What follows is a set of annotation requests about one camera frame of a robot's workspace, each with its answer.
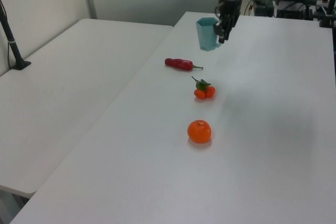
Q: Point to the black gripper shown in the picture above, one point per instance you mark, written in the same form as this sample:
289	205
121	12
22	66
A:
229	9

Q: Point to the teal hexagonal mug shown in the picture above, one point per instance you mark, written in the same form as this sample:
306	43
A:
206	35

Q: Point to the black equipment tower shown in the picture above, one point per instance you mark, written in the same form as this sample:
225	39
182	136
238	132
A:
265	9

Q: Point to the red chili pepper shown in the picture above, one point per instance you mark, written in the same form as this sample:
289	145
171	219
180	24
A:
178	63

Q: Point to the small tangerines with green leaves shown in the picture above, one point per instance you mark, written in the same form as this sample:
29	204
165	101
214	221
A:
204	91

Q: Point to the black electronics box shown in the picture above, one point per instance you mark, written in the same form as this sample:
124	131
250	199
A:
291	11

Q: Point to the large orange tangerine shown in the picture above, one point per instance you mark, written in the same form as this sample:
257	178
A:
199	132

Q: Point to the black clamp pole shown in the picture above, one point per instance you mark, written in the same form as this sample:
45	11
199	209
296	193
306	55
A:
330	6

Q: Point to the black camera pole with base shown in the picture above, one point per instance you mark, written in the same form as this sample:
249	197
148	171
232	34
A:
13	48

